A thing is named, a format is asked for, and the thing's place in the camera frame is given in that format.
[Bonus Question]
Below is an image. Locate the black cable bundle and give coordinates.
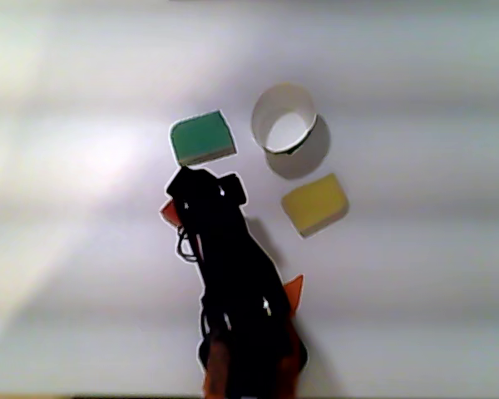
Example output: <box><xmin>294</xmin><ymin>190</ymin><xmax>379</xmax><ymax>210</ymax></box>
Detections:
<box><xmin>175</xmin><ymin>226</ymin><xmax>203</xmax><ymax>264</ymax></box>

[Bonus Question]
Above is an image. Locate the white cup with green tape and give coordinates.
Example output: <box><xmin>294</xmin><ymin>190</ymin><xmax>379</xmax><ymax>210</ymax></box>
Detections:
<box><xmin>250</xmin><ymin>82</ymin><xmax>319</xmax><ymax>158</ymax></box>

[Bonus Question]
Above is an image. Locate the yellow and white sponge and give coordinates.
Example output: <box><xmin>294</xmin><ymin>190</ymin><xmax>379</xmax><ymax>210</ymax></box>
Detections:
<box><xmin>279</xmin><ymin>173</ymin><xmax>352</xmax><ymax>239</ymax></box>

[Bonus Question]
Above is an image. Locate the red and white sponge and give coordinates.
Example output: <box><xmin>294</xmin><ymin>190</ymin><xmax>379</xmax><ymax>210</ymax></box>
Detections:
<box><xmin>159</xmin><ymin>198</ymin><xmax>185</xmax><ymax>229</ymax></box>

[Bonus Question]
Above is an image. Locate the green and white sponge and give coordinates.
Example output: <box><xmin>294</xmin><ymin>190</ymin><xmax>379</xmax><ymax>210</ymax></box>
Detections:
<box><xmin>168</xmin><ymin>108</ymin><xmax>239</xmax><ymax>169</ymax></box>

